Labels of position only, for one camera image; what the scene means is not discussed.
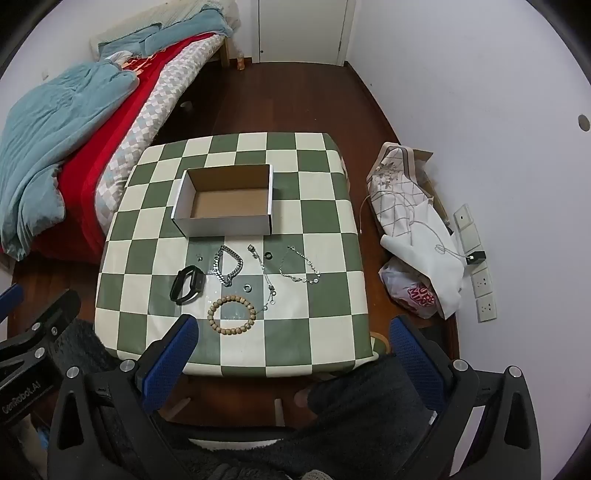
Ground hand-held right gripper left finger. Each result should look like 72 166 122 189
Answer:
47 314 200 480

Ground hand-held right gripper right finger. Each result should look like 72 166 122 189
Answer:
389 315 542 480

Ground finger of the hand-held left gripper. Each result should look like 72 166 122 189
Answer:
0 288 82 381
0 283 25 321

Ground chunky silver chain bracelet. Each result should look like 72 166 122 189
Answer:
215 246 244 288

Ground thin silver beaded necklace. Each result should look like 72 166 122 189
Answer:
278 246 322 284

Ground silver charm chain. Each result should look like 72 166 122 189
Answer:
248 244 278 310

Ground cardboard box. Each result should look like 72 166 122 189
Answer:
172 164 274 237

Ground white red-printed plastic bag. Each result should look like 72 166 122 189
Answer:
379 257 437 319

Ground person's dark fleece pants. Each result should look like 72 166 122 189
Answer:
28 318 467 480

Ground green checkered tablecloth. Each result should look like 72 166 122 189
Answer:
95 132 377 377

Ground floral fabric bag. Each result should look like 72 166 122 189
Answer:
367 143 435 241

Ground large light blue blanket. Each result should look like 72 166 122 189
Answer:
0 60 139 259

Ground bed with red blanket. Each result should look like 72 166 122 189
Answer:
32 37 222 264

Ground grey checkered bed sheet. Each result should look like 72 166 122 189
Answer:
95 34 227 227

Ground cream pillow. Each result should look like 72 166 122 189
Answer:
90 0 232 51

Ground folded light blue blanket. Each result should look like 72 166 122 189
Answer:
99 9 234 61

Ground white door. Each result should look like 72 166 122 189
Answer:
257 0 355 66

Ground white cable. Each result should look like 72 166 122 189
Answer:
359 194 469 261

